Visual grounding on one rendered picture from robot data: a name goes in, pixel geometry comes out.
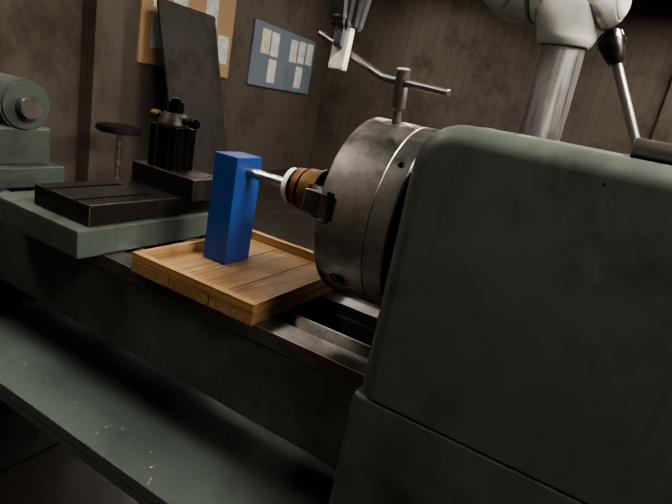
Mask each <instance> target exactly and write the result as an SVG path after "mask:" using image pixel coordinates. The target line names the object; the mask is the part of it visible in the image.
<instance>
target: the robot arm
mask: <svg viewBox="0 0 672 504"><path fill-rule="evenodd" d="M371 1H372V0H332V3H331V19H333V20H335V22H334V21H331V25H332V26H336V31H335V35H334V40H333V45H332V50H331V54H330V59H329V64H328V68H329V69H333V70H339V71H345V72H346V70H347V65H348V60H349V56H350V51H351V47H352V42H353V37H354V33H355V32H360V31H361V30H362V29H363V26H364V23H365V20H366V17H367V14H368V11H369V8H370V4H371ZM482 1H483V2H484V3H485V4H486V5H487V7H488V8H489V9H490V10H491V11H492V12H494V13H495V14H496V15H497V16H499V17H500V18H502V19H503V20H506V21H509V22H516V23H517V22H524V23H533V24H536V37H537V41H538V44H540V47H539V50H538V54H537V58H536V62H535V66H534V70H533V74H532V78H531V81H530V85H529V89H528V93H527V97H526V101H525V105H524V109H523V113H522V116H521V120H520V124H519V128H518V132H517V133H518V134H523V135H529V136H535V137H540V138H545V139H550V140H555V141H560V138H561V134H562V131H563V127H564V124H565V120H566V119H567V115H568V112H569V108H570V105H571V101H572V98H573V94H574V91H575V87H576V84H577V80H578V77H579V73H580V70H581V66H582V63H583V59H584V56H585V50H589V49H590V48H591V47H592V46H593V45H594V44H595V42H596V40H597V38H598V37H599V36H600V34H601V33H602V31H603V30H604V29H611V28H613V27H614V26H616V25H617V24H618V23H620V22H621V21H622V20H623V18H624V17H625V16H626V15H627V13H628V11H629V9H630V6H631V3H632V0H482Z"/></svg>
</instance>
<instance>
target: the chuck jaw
mask: <svg viewBox="0 0 672 504"><path fill-rule="evenodd" d="M322 188H323V185H319V184H309V187H308V188H306V189H305V193H304V198H303V202H302V207H301V211H302V212H306V213H309V214H312V215H315V216H317V218H319V219H322V220H323V224H325V225H328V223H332V219H333V214H334V210H335V206H336V202H337V199H336V198H334V197H335V194H334V193H330V194H329V196H326V195H322V194H321V191H322Z"/></svg>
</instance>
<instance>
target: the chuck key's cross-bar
mask: <svg viewBox="0 0 672 504"><path fill-rule="evenodd" d="M318 36H319V37H320V38H322V39H323V40H325V41H326V42H327V43H329V44H330V45H333V40H334V38H332V37H331V36H329V35H328V34H326V33H325V32H324V31H322V30H320V31H319V32H318ZM349 58H350V59H351V60H353V61H354V62H355V63H357V64H358V65H360V66H361V67H362V68H364V69H365V70H367V71H368V72H369V73H371V74H372V75H374V76H375V77H376V78H378V79H379V80H381V81H383V82H387V83H391V84H395V76H391V75H387V74H384V73H383V72H381V71H380V70H378V69H377V68H375V67H374V66H372V65H371V64H370V63H368V62H367V61H365V60H364V59H362V58H361V57H360V56H358V55H357V54H355V53H354V52H352V51H350V56H349ZM403 86H404V87H407V88H411V89H415V90H419V91H423V92H427V93H431V94H435V95H439V96H443V97H447V98H448V97H449V96H450V95H451V90H450V89H447V88H442V87H438V86H434V85H430V84H425V83H421V82H417V81H412V80H408V79H406V80H404V82H403Z"/></svg>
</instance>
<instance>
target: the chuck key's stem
mask: <svg viewBox="0 0 672 504"><path fill-rule="evenodd" d="M410 71H411V70H410V69H409V68H402V67H398V68H397V70H396V77H395V85H394V92H393V100H392V108H393V118H392V123H391V124H395V125H401V124H400V123H401V116H402V111H403V110H404V109H405V105H406V99H407V92H408V88H407V87H404V86H403V82H404V80H406V79H408V80H409V78H410Z"/></svg>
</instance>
